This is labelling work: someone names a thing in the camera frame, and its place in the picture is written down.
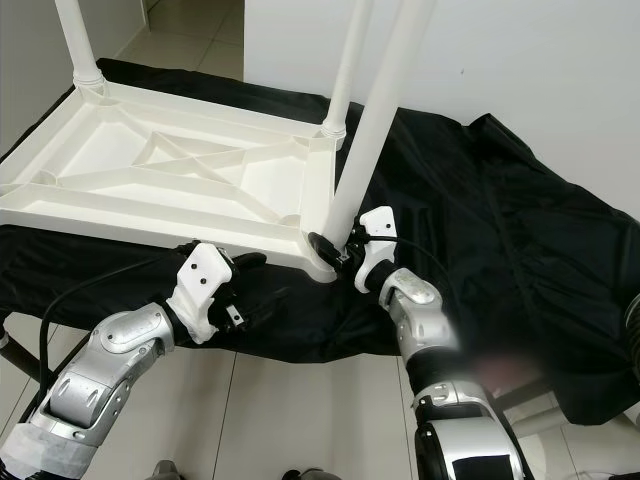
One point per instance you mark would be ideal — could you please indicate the black cloth cover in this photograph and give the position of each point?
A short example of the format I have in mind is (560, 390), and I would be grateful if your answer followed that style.
(510, 230)

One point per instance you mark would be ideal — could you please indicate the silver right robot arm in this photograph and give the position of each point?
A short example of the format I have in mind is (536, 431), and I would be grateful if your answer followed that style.
(420, 310)

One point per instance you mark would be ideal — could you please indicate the grey stand pole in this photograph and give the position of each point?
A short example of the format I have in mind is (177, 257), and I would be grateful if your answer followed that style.
(585, 420)

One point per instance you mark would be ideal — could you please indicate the dark robot right foot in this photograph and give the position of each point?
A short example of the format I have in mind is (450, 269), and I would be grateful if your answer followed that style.
(305, 474)

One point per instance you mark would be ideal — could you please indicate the white plastic table top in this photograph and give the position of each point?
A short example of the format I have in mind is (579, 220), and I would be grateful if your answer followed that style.
(100, 150)

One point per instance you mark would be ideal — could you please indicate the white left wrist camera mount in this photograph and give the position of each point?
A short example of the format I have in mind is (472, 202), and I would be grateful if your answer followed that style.
(200, 285)

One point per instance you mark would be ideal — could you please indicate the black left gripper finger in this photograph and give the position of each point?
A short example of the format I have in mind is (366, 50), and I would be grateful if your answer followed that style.
(248, 260)

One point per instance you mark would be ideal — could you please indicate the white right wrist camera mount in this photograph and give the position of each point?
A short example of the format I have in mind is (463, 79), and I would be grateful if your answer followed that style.
(378, 232)

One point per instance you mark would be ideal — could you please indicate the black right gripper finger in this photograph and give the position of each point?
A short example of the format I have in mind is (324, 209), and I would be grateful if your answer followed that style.
(322, 247)

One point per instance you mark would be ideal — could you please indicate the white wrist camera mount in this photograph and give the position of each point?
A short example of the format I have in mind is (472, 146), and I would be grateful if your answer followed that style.
(378, 232)
(200, 285)

